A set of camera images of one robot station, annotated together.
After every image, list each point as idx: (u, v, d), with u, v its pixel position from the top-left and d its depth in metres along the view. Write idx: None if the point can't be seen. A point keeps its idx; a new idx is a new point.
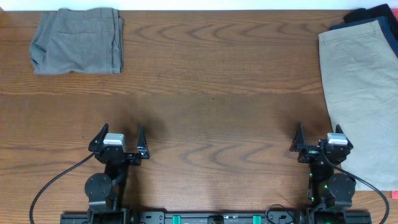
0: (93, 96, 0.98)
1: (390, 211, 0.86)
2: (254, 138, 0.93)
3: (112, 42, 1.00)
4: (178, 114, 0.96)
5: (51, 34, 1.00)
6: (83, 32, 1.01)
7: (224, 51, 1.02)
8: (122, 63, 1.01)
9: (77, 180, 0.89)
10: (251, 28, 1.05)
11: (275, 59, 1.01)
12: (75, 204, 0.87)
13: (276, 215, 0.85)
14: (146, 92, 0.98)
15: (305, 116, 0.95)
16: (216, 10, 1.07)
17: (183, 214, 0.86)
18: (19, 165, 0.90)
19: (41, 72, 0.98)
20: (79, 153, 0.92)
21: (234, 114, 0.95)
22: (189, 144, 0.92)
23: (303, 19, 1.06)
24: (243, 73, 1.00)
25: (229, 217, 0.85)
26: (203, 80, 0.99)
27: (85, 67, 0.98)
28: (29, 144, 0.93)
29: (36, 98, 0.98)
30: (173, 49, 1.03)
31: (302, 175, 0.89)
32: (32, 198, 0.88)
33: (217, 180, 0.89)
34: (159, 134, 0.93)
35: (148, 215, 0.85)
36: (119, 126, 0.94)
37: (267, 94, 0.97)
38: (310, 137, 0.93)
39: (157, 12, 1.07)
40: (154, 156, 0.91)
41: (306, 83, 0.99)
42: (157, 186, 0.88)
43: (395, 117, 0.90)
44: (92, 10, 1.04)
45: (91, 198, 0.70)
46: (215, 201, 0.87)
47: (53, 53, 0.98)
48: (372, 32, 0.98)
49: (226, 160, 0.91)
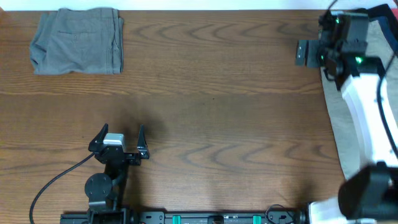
0: (92, 96, 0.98)
1: None
2: (254, 138, 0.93)
3: (112, 42, 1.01)
4: (178, 114, 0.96)
5: (51, 34, 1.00)
6: (83, 32, 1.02)
7: (224, 51, 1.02)
8: (122, 63, 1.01)
9: (77, 180, 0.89)
10: (251, 28, 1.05)
11: (275, 59, 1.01)
12: (76, 204, 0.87)
13: (276, 216, 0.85)
14: (146, 92, 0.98)
15: (305, 116, 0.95)
16: (216, 10, 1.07)
17: (183, 214, 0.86)
18: (19, 165, 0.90)
19: (41, 72, 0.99)
20: (79, 153, 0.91)
21: (234, 114, 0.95)
22: (189, 144, 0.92)
23: (302, 19, 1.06)
24: (243, 73, 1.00)
25: (229, 217, 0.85)
26: (203, 80, 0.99)
27: (85, 67, 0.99)
28: (29, 144, 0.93)
29: (36, 98, 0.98)
30: (173, 49, 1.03)
31: (301, 175, 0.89)
32: (31, 198, 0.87)
33: (217, 180, 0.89)
34: (159, 134, 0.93)
35: (149, 215, 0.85)
36: (119, 126, 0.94)
37: (267, 94, 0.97)
38: (310, 137, 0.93)
39: (157, 12, 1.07)
40: (154, 156, 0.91)
41: (306, 83, 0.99)
42: (157, 186, 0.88)
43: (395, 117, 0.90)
44: (92, 10, 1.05)
45: (91, 198, 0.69)
46: (215, 201, 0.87)
47: (53, 53, 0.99)
48: (372, 32, 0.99)
49: (226, 160, 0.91)
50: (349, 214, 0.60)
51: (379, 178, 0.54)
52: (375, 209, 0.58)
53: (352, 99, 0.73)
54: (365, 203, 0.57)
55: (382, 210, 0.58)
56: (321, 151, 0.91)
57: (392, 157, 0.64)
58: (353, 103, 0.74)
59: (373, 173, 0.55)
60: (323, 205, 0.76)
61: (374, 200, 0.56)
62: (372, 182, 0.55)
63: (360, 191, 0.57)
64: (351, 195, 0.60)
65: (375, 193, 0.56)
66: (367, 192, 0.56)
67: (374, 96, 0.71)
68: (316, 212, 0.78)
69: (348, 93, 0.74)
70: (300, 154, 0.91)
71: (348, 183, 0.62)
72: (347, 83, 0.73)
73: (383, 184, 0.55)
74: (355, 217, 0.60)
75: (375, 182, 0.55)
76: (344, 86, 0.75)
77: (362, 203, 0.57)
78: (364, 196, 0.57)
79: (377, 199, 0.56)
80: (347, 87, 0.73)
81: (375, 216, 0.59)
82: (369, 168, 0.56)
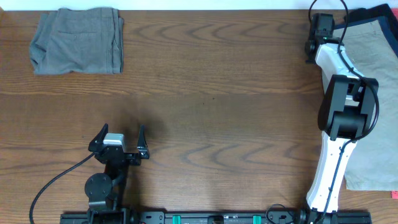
0: (92, 96, 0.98)
1: (390, 211, 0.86)
2: (254, 138, 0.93)
3: (112, 42, 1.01)
4: (178, 114, 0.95)
5: (51, 34, 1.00)
6: (83, 32, 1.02)
7: (224, 51, 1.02)
8: (122, 63, 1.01)
9: (77, 180, 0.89)
10: (251, 28, 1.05)
11: (275, 59, 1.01)
12: (76, 204, 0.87)
13: (276, 215, 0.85)
14: (146, 92, 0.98)
15: (305, 116, 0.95)
16: (216, 10, 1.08)
17: (183, 214, 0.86)
18: (20, 165, 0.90)
19: (41, 72, 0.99)
20: (79, 153, 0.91)
21: (234, 114, 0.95)
22: (189, 144, 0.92)
23: (303, 19, 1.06)
24: (244, 73, 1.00)
25: (229, 217, 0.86)
26: (203, 80, 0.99)
27: (85, 67, 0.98)
28: (29, 144, 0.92)
29: (36, 97, 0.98)
30: (173, 49, 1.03)
31: (301, 175, 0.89)
32: (31, 198, 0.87)
33: (217, 180, 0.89)
34: (159, 134, 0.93)
35: (148, 215, 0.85)
36: (119, 126, 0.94)
37: (267, 94, 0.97)
38: (310, 137, 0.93)
39: (157, 12, 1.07)
40: (154, 156, 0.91)
41: (306, 83, 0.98)
42: (157, 186, 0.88)
43: (395, 117, 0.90)
44: (92, 10, 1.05)
45: (91, 198, 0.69)
46: (215, 201, 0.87)
47: (53, 53, 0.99)
48: (372, 32, 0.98)
49: (226, 160, 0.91)
50: (326, 127, 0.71)
51: (339, 84, 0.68)
52: (346, 116, 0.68)
53: (324, 55, 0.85)
54: (335, 110, 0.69)
55: (351, 117, 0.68)
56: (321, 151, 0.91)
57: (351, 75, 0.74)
58: (321, 59, 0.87)
59: (336, 80, 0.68)
60: (313, 186, 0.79)
61: (339, 106, 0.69)
62: (336, 87, 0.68)
63: (329, 99, 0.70)
64: (323, 111, 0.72)
65: (340, 97, 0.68)
66: (334, 98, 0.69)
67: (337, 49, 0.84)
68: (311, 195, 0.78)
69: (319, 57, 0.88)
70: (300, 154, 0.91)
71: (323, 105, 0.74)
72: (320, 50, 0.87)
73: (344, 89, 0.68)
74: (330, 129, 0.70)
75: (339, 86, 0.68)
76: (317, 53, 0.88)
77: (331, 109, 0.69)
78: (333, 102, 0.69)
79: (342, 106, 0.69)
80: (319, 53, 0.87)
81: (346, 125, 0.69)
82: (333, 78, 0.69)
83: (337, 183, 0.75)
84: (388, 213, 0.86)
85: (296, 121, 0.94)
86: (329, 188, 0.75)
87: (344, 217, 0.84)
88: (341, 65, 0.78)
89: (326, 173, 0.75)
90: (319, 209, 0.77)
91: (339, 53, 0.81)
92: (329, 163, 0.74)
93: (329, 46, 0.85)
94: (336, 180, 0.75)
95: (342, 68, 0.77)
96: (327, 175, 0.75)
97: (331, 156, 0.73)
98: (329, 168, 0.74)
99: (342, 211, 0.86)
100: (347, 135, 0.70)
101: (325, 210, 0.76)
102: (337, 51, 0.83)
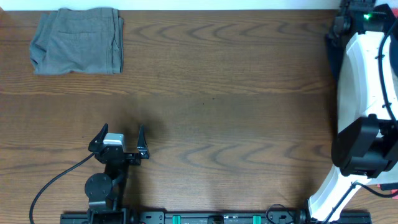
0: (93, 96, 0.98)
1: (390, 211, 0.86)
2: (254, 138, 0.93)
3: (112, 42, 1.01)
4: (178, 114, 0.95)
5: (51, 34, 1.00)
6: (83, 32, 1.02)
7: (224, 51, 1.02)
8: (122, 63, 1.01)
9: (77, 180, 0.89)
10: (251, 28, 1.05)
11: (275, 58, 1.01)
12: (76, 204, 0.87)
13: (276, 215, 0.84)
14: (146, 92, 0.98)
15: (305, 116, 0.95)
16: (216, 10, 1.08)
17: (183, 214, 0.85)
18: (20, 165, 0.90)
19: (41, 72, 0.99)
20: (79, 153, 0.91)
21: (234, 113, 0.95)
22: (189, 144, 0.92)
23: (302, 20, 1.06)
24: (243, 73, 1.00)
25: (229, 217, 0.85)
26: (203, 80, 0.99)
27: (85, 67, 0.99)
28: (29, 144, 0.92)
29: (36, 97, 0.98)
30: (173, 49, 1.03)
31: (302, 175, 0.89)
32: (30, 198, 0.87)
33: (217, 180, 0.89)
34: (159, 134, 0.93)
35: (148, 215, 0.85)
36: (119, 126, 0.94)
37: (267, 94, 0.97)
38: (310, 137, 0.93)
39: (157, 12, 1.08)
40: (154, 156, 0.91)
41: (306, 83, 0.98)
42: (157, 186, 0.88)
43: None
44: (92, 10, 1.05)
45: (91, 198, 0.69)
46: (215, 201, 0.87)
47: (53, 53, 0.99)
48: None
49: (226, 160, 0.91)
50: (339, 165, 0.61)
51: (367, 130, 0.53)
52: (368, 160, 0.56)
53: (360, 58, 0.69)
54: (357, 152, 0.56)
55: (374, 161, 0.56)
56: (321, 151, 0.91)
57: (384, 112, 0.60)
58: (353, 52, 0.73)
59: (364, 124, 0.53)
60: (318, 196, 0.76)
61: (363, 151, 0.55)
62: (362, 133, 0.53)
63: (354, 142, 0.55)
64: (341, 147, 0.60)
65: (365, 144, 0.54)
66: (357, 144, 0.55)
67: (374, 53, 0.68)
68: (313, 203, 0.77)
69: (351, 48, 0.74)
70: (300, 154, 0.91)
71: (342, 135, 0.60)
72: (353, 39, 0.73)
73: (372, 134, 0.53)
74: (344, 169, 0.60)
75: (365, 132, 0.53)
76: (348, 44, 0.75)
77: (351, 154, 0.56)
78: (355, 145, 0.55)
79: (366, 150, 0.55)
80: (352, 43, 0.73)
81: (363, 168, 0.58)
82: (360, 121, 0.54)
83: (342, 205, 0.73)
84: (388, 213, 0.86)
85: (296, 122, 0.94)
86: (333, 208, 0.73)
87: (344, 217, 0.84)
88: (377, 89, 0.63)
89: (333, 198, 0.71)
90: (318, 218, 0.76)
91: (379, 61, 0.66)
92: (337, 190, 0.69)
93: (367, 38, 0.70)
94: (342, 203, 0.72)
95: (373, 101, 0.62)
96: (333, 199, 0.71)
97: (341, 182, 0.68)
98: (336, 195, 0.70)
99: (342, 211, 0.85)
100: (363, 174, 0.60)
101: (327, 220, 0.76)
102: (377, 57, 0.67)
